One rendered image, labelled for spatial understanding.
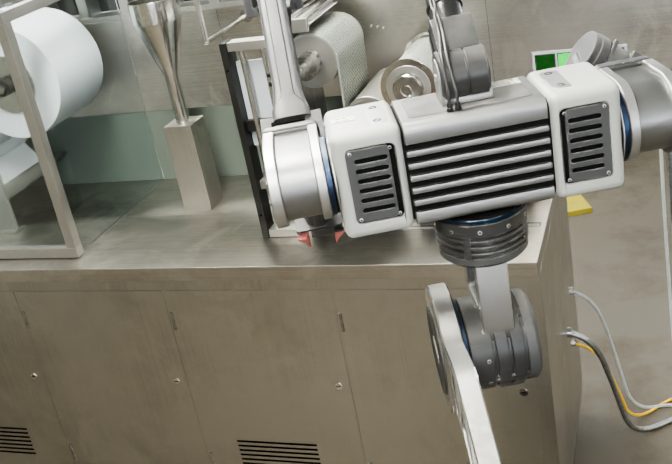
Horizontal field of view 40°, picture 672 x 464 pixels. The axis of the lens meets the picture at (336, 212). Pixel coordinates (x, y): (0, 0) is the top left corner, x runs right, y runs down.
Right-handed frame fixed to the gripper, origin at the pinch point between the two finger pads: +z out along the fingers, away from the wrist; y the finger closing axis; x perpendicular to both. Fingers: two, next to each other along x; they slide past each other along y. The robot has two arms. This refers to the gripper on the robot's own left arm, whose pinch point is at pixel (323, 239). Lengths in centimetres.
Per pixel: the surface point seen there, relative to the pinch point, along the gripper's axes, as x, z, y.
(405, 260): -2.6, 18.4, -18.3
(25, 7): -79, -17, 66
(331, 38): -57, -6, -11
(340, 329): 0.1, 40.3, 0.7
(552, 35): -59, 9, -70
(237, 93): -48, -3, 15
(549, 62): -55, 15, -69
